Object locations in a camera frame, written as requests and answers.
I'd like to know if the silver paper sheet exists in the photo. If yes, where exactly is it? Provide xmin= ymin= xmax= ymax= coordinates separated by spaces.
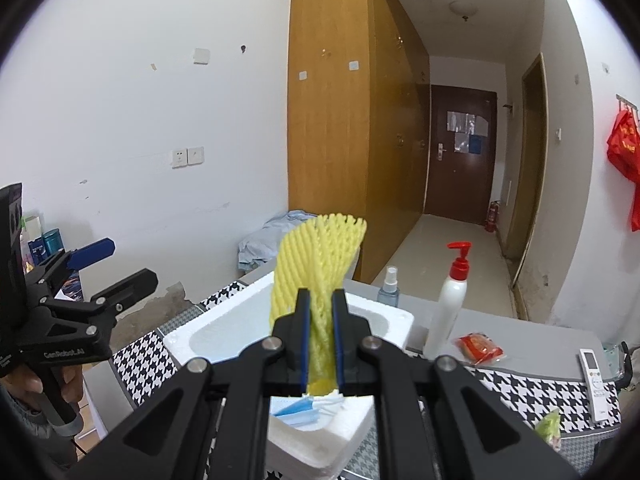
xmin=446 ymin=110 xmax=490 ymax=137

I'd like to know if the ceiling lamp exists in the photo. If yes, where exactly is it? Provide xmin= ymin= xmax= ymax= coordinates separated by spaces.
xmin=448 ymin=0 xmax=479 ymax=23

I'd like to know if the person's left hand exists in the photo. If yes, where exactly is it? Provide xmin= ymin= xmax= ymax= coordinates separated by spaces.
xmin=0 ymin=360 xmax=85 ymax=413

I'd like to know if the red plastic bag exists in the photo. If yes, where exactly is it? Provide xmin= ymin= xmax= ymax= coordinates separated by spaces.
xmin=628 ymin=180 xmax=640 ymax=233
xmin=606 ymin=109 xmax=640 ymax=183

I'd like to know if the houndstooth tablecloth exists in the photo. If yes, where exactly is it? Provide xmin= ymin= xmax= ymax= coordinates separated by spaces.
xmin=112 ymin=280 xmax=623 ymax=480

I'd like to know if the blue spray bottle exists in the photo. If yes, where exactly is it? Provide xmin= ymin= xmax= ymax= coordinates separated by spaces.
xmin=377 ymin=266 xmax=402 ymax=308

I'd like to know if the white foam box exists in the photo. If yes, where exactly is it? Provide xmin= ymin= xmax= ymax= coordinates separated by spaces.
xmin=163 ymin=271 xmax=416 ymax=480

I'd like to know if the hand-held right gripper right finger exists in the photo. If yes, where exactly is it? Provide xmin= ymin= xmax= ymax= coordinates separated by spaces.
xmin=331 ymin=289 xmax=583 ymax=480

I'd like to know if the red snack packet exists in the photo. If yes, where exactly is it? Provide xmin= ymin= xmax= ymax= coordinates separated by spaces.
xmin=454 ymin=332 xmax=507 ymax=366

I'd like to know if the yellow foam fruit net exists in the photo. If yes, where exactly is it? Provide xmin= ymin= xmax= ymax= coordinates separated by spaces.
xmin=269 ymin=212 xmax=367 ymax=396

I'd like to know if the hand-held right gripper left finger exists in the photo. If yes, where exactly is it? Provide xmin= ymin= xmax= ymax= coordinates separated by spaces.
xmin=65 ymin=287 xmax=311 ymax=480

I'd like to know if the dark brown door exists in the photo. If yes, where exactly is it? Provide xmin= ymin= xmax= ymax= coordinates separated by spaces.
xmin=424 ymin=84 xmax=498 ymax=226

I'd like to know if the blue face mask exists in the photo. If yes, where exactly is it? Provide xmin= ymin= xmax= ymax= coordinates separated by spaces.
xmin=270 ymin=392 xmax=348 ymax=429

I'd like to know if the black curved strap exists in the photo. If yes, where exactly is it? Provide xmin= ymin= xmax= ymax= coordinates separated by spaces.
xmin=607 ymin=341 xmax=632 ymax=392

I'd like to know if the person's left forearm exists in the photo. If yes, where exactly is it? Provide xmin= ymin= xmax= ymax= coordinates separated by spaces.
xmin=0 ymin=385 xmax=78 ymax=473

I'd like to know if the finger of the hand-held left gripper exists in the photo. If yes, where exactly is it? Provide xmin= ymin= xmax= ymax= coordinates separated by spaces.
xmin=46 ymin=268 xmax=160 ymax=335
xmin=32 ymin=238 xmax=117 ymax=287

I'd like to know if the wooden wardrobe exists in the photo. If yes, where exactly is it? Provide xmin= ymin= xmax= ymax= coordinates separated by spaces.
xmin=287 ymin=0 xmax=431 ymax=285

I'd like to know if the green plastic wrapper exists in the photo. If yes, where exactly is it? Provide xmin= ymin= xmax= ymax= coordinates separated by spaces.
xmin=532 ymin=407 xmax=563 ymax=448

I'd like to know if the light wooden side door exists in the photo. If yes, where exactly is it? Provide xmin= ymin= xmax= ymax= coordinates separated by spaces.
xmin=505 ymin=52 xmax=549 ymax=261

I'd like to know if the white remote control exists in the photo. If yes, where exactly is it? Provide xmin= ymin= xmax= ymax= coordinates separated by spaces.
xmin=579 ymin=347 xmax=612 ymax=423

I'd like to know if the light blue cloth pile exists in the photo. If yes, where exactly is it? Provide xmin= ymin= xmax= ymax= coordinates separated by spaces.
xmin=237 ymin=210 xmax=321 ymax=273

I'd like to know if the white pump bottle red cap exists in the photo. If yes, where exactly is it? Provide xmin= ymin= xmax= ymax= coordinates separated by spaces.
xmin=424 ymin=241 xmax=473 ymax=360

